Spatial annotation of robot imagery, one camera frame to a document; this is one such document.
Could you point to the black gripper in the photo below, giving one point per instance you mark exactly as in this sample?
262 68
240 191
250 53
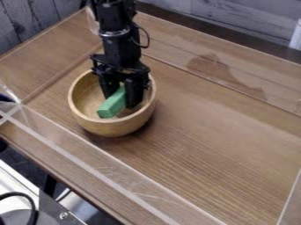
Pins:
119 64

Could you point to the green rectangular block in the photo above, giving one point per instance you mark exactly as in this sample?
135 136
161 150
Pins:
113 104

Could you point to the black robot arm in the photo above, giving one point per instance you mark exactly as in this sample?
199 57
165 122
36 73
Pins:
116 14

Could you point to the brown wooden bowl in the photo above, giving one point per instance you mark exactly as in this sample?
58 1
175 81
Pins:
85 98

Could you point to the clear acrylic front barrier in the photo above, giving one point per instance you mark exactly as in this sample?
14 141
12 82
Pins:
108 182

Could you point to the black table leg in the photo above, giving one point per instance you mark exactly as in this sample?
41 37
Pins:
50 185

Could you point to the clear acrylic corner bracket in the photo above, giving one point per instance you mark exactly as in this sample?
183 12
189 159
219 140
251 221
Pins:
93 22

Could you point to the grey metal bracket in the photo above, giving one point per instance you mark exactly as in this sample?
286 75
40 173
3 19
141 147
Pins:
54 214

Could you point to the white post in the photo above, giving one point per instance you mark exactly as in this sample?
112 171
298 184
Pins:
295 43

